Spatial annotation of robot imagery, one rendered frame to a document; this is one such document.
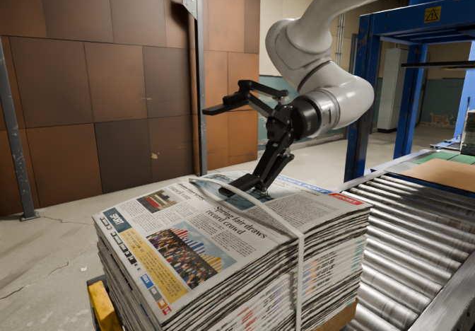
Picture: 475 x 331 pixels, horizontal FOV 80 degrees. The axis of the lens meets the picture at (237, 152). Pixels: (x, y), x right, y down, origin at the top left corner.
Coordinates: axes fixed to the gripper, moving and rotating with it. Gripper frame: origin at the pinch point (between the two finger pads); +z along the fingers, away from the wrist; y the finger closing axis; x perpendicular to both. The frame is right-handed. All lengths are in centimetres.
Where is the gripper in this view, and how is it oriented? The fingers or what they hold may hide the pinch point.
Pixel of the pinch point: (220, 152)
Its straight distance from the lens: 45.4
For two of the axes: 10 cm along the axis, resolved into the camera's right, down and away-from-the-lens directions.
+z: -7.7, 3.4, -5.4
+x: -6.1, -1.9, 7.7
